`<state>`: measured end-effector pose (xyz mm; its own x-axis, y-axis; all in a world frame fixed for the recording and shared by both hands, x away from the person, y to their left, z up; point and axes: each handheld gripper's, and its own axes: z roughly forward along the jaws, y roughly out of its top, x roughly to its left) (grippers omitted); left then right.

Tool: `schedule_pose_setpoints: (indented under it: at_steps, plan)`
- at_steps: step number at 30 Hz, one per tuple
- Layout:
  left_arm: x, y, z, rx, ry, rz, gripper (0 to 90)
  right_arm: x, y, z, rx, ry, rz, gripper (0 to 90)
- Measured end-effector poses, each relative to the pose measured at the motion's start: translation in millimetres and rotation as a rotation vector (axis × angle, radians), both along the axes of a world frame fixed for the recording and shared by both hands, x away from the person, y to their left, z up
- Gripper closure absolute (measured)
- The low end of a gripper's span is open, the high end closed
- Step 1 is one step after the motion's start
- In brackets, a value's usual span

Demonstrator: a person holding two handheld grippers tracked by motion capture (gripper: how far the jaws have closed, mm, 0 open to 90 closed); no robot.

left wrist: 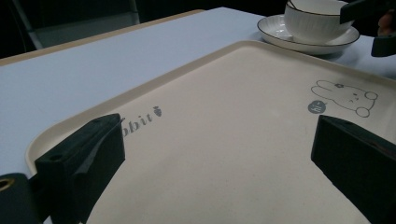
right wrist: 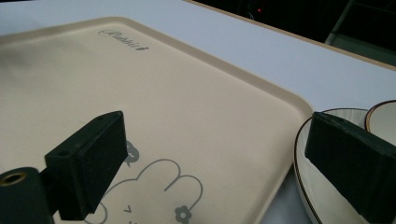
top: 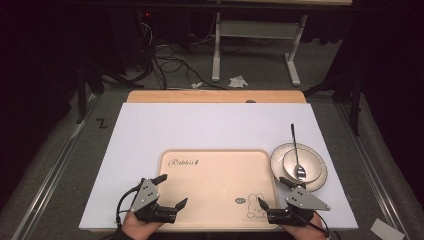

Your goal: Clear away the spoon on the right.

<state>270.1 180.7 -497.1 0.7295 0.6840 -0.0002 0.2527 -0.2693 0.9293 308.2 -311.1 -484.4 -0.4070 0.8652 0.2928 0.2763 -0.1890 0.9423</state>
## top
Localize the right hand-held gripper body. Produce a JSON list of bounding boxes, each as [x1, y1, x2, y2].
[[267, 185, 332, 228]]

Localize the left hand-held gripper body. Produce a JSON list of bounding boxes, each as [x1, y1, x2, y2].
[[129, 177, 178, 224]]

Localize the white rimmed plate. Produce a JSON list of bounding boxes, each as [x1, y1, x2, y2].
[[269, 142, 329, 193]]

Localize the white bowl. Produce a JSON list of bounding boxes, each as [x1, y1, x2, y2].
[[282, 147, 324, 185]]

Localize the metal spoon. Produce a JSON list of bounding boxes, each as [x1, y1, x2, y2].
[[290, 123, 307, 181]]

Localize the beige plastic tray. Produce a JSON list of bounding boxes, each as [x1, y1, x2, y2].
[[156, 148, 281, 232]]

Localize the person's right hand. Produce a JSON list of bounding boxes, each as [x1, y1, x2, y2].
[[282, 217, 328, 240]]

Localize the person's left hand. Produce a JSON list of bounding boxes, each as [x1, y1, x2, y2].
[[121, 211, 165, 240]]

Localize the white table board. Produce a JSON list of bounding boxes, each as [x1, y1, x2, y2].
[[78, 102, 360, 232]]

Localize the flat white paper sheet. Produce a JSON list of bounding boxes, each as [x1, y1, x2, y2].
[[369, 217, 406, 240]]

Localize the wooden table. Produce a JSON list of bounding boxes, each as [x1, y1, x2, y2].
[[126, 89, 307, 105]]

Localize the black metal stand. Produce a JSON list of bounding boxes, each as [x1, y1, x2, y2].
[[302, 71, 365, 137], [74, 61, 145, 125]]

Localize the large crumpled white paper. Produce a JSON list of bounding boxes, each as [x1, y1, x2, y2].
[[227, 75, 250, 89]]

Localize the dark device with red light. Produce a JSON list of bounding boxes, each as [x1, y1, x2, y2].
[[134, 9, 158, 24]]

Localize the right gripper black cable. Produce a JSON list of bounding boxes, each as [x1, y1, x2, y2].
[[289, 209, 331, 239]]

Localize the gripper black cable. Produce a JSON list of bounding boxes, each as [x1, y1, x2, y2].
[[114, 184, 143, 230], [289, 209, 331, 239]]

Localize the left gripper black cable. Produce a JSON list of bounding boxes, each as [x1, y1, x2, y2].
[[114, 184, 143, 230]]

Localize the aluminium floor rail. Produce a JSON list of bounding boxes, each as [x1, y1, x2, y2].
[[334, 102, 411, 240], [10, 94, 101, 240]]

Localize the black floor cables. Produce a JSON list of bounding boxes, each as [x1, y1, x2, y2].
[[133, 19, 231, 91]]

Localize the white metal desk frame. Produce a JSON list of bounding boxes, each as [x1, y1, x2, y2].
[[211, 10, 308, 87]]

